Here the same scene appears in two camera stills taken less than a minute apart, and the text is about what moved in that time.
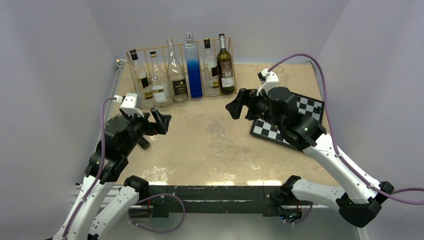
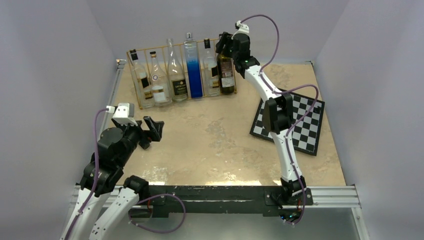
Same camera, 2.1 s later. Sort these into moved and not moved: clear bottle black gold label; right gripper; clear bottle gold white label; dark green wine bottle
Moved: right gripper
Not moved: clear bottle gold white label; clear bottle black gold label; dark green wine bottle
